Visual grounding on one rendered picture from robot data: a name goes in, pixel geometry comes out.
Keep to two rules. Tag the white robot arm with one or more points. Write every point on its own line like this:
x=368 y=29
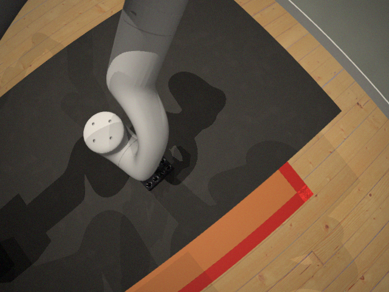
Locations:
x=144 y=34

